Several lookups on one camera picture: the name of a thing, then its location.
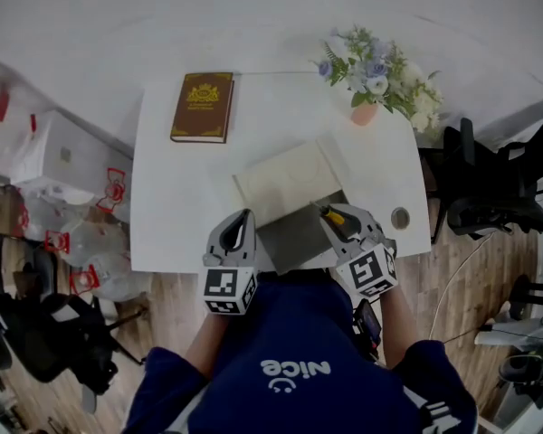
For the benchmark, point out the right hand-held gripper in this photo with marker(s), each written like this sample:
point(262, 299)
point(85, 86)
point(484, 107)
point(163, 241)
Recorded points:
point(366, 265)

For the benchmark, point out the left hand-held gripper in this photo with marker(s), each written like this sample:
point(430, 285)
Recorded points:
point(228, 283)

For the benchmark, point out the yellow black screwdriver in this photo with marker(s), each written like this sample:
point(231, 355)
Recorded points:
point(334, 215)

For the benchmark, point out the white container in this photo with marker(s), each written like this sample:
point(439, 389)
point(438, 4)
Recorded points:
point(294, 183)

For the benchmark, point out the person's left forearm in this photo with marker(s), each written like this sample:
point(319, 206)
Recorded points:
point(207, 344)

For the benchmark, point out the person's right forearm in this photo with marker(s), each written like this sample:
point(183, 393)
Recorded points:
point(397, 328)

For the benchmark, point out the black waist device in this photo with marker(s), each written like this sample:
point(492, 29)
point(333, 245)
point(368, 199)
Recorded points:
point(368, 326)

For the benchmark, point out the pink flower vase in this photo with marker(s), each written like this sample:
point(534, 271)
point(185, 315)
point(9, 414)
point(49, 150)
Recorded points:
point(364, 114)

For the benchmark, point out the brown hardcover book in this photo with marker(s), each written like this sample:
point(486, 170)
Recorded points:
point(202, 107)

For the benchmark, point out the clear plastic bags pile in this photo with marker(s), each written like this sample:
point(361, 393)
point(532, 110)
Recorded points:
point(83, 242)

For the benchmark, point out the blue white flower bouquet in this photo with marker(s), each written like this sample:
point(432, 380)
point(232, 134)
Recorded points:
point(380, 77)

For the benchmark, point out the black office chair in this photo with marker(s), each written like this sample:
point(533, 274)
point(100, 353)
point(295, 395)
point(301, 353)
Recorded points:
point(45, 323)
point(493, 183)

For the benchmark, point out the navy blue shirt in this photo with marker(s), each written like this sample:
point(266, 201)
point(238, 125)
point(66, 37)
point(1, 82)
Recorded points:
point(294, 378)

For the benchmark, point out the white cardboard box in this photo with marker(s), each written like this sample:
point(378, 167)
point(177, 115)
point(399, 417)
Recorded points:
point(72, 152)

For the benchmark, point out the grey equipment stand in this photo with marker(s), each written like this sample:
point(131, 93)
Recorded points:
point(529, 342)

